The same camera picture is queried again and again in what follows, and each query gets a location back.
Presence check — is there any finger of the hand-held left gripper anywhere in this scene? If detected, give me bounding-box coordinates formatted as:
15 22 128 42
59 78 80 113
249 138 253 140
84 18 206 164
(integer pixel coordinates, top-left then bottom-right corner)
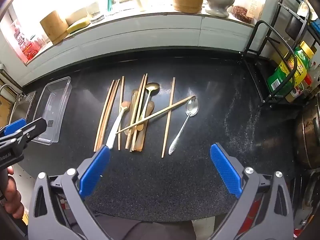
11 118 48 144
4 119 27 136

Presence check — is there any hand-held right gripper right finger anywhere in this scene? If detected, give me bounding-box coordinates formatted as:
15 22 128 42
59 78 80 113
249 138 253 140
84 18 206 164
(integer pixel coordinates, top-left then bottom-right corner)
210 143 295 240

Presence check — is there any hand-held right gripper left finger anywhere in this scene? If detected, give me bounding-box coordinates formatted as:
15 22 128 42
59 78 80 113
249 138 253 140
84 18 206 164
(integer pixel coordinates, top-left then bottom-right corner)
29 145 111 240

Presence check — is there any clear plastic tray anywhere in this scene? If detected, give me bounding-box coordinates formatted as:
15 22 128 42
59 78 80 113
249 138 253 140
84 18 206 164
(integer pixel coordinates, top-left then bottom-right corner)
32 76 73 146

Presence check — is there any white handled spoon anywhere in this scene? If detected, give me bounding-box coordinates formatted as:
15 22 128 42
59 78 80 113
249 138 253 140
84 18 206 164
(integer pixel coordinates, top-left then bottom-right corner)
105 101 131 150

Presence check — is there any wooden spoon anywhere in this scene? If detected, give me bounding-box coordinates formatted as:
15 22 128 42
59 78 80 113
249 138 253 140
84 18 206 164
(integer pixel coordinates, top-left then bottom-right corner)
136 101 155 132
131 89 145 153

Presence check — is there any silver metal spoon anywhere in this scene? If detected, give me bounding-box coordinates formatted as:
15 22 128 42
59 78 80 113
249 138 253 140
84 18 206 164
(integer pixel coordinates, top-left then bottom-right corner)
168 96 200 155

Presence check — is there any group of wooden chopsticks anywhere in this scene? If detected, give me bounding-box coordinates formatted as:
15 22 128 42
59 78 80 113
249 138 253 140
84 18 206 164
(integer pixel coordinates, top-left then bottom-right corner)
94 74 197 158

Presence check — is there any person's left hand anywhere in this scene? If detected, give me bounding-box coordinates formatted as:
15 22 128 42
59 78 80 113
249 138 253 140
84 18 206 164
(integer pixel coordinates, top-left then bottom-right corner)
0 166 25 220

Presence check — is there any stainless steel sink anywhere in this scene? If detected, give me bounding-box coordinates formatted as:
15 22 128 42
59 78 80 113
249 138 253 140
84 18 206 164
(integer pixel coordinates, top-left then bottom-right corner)
8 91 37 127

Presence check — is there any chrome faucet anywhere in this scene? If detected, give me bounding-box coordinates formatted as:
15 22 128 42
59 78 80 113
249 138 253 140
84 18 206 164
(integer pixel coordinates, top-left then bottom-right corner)
0 84 13 98

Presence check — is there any red package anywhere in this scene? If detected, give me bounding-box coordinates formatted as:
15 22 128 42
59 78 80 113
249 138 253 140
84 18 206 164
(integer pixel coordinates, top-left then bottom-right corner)
10 19 36 61

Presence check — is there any dark metal pot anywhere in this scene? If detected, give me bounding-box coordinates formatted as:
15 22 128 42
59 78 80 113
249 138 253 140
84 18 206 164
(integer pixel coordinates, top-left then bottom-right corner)
294 100 320 170

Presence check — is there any gold metal spoon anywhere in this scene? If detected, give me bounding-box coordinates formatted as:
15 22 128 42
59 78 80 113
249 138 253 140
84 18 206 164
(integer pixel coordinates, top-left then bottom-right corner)
139 82 160 122

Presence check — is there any green label bottle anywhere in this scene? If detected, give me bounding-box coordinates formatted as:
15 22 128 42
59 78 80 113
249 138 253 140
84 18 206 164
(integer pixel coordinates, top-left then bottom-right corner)
267 64 297 99

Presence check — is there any yellow sponge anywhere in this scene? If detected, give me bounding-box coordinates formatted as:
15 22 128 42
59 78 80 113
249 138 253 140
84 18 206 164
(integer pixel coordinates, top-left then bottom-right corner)
66 17 90 34

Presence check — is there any clear glass cup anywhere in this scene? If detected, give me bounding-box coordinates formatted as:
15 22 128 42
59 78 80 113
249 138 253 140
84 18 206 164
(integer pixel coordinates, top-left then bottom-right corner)
86 1 105 24

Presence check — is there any yellow cap oil bottle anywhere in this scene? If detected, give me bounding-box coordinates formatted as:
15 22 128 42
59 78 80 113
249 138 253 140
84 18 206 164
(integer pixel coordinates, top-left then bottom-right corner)
286 41 315 92

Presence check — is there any black metal rack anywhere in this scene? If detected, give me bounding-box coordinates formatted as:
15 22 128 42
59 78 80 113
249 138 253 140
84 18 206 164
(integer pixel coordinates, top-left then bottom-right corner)
239 0 320 109

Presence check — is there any glass jar of chili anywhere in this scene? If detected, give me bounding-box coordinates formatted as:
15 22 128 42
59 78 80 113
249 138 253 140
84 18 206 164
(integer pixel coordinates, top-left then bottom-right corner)
231 0 266 25

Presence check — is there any stone mortar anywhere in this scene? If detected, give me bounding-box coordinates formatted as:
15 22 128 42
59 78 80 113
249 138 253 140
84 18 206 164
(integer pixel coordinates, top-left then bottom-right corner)
204 0 236 18

